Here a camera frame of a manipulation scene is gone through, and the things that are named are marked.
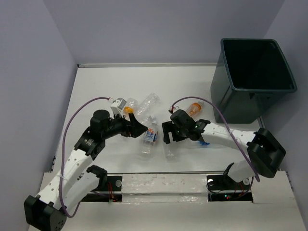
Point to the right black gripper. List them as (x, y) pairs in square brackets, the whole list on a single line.
[(169, 126)]

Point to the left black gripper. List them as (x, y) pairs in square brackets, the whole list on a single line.
[(137, 128)]

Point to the red blue label water bottle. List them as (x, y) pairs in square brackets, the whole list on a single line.
[(149, 140)]

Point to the clear ribbed plastic bottle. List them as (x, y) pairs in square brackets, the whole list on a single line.
[(173, 151)]

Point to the orange drink bottle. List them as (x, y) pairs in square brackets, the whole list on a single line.
[(194, 109)]

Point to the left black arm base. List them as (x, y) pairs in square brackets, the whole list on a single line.
[(106, 191)]

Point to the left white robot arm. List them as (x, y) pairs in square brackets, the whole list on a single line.
[(49, 209)]

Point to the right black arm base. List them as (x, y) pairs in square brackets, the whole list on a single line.
[(221, 188)]

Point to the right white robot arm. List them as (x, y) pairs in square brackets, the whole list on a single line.
[(263, 154)]

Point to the dark green plastic bin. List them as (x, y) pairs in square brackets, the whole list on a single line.
[(250, 77)]

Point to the clear crushed bottle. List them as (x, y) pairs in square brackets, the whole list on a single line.
[(145, 122)]

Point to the clear crumpled long bottle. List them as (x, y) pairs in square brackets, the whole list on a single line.
[(146, 105)]

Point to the clear bottle orange label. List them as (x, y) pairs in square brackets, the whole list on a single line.
[(131, 106)]

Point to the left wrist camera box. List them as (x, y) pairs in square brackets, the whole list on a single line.
[(117, 106)]

